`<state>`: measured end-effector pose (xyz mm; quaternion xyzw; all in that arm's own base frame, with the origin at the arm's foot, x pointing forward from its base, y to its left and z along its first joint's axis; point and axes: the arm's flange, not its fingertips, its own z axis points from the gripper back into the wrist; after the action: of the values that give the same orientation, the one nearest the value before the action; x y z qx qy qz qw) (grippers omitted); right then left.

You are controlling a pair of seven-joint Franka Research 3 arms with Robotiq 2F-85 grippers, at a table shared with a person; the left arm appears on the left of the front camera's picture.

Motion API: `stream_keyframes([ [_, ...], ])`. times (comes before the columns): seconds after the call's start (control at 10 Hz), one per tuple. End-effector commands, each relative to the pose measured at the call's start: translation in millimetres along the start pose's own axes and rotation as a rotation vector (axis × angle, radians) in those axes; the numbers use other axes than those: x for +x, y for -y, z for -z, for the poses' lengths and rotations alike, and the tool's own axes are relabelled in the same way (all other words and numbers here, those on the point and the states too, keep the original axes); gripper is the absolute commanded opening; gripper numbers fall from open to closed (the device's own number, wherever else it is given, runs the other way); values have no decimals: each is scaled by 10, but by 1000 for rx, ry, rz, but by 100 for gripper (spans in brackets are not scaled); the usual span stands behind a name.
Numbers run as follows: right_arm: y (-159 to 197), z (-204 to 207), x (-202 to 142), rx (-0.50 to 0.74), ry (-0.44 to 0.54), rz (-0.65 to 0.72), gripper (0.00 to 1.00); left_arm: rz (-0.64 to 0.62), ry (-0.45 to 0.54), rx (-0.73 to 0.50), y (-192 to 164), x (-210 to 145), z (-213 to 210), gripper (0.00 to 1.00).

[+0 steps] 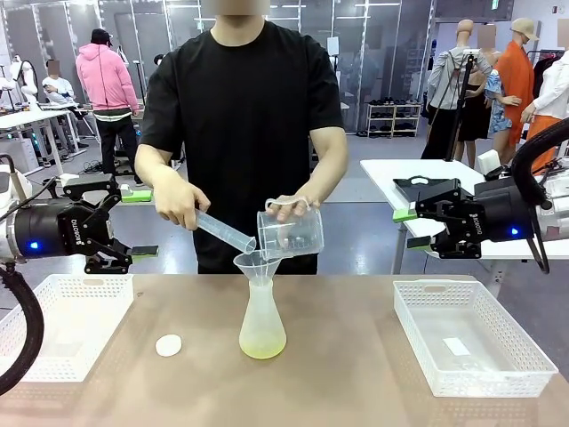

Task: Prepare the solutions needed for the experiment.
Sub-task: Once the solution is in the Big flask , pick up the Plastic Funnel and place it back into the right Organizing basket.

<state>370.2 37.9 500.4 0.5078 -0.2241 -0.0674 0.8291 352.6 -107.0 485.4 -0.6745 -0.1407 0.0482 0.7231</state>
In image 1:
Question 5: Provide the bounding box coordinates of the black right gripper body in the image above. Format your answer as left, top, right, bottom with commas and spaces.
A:
473, 180, 534, 245

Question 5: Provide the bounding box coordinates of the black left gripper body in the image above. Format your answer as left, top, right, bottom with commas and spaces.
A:
12, 197, 97, 260

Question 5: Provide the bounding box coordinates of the white round flask stopper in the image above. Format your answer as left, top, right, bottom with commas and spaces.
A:
155, 334, 183, 358

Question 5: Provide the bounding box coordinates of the clear plastic graduated cylinder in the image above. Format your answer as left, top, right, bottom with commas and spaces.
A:
193, 208, 257, 255

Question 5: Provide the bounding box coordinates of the translucent plastic funnel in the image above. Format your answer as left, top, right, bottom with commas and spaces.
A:
233, 249, 279, 294

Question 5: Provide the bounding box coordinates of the clear plastic measuring beaker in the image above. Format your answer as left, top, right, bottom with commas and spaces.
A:
256, 195, 324, 262

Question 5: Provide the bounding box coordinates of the person's right forearm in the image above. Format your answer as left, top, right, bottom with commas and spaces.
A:
134, 142, 190, 199

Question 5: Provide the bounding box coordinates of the person's left forearm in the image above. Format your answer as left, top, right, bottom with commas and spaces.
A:
306, 126, 349, 205

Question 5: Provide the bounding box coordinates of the person's right hand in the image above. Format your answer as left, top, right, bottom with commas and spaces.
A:
154, 181, 212, 231

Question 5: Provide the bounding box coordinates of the person's left hand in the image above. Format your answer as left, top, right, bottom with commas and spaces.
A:
275, 194, 321, 224

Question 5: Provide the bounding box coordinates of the black flat tray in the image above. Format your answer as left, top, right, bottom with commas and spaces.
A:
393, 176, 461, 202

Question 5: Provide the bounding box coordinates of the white box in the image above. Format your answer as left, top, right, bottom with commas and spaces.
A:
477, 149, 502, 173

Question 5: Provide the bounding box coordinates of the white perforated plastic basket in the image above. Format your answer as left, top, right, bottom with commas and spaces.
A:
0, 273, 135, 383
392, 279, 560, 399

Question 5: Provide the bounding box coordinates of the mannequin in black dress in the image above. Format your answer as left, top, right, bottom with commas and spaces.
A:
456, 70, 490, 168

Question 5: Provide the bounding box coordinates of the shoe rack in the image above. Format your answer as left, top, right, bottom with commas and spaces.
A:
366, 100, 423, 138

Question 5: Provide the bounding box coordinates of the black tripod with phone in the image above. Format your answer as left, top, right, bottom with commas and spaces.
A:
444, 47, 479, 162

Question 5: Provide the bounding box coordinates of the long white desk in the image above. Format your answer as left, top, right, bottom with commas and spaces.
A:
0, 109, 85, 179

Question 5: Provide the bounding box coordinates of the figure in blue floral dress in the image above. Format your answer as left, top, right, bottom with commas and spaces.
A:
477, 24, 524, 165

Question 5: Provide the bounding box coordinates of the person in pink hoodie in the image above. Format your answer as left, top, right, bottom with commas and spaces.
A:
75, 28, 146, 186

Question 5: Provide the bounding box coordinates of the seated person in white shirt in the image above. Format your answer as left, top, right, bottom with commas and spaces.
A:
42, 60, 77, 108

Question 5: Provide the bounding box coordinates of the mannequin in grey jacket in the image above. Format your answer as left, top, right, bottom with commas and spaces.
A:
421, 18, 494, 161

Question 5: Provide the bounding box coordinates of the mannequin in orange trousers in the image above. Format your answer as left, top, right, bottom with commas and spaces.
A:
517, 48, 569, 177

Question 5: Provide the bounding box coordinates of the mannequin in orange dress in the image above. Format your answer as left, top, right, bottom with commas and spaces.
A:
484, 17, 541, 170

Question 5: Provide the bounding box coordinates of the person in black T-shirt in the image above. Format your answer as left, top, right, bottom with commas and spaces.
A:
138, 0, 346, 276

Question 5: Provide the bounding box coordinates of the translucent plastic Erlenmeyer flask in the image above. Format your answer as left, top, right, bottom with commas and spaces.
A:
238, 279, 289, 360

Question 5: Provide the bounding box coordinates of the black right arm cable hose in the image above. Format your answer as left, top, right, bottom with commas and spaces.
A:
510, 117, 569, 275

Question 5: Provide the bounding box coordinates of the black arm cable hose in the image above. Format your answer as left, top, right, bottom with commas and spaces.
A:
510, 117, 569, 275
0, 260, 45, 404

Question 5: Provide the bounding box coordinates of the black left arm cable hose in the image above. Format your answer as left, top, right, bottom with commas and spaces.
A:
0, 260, 45, 404

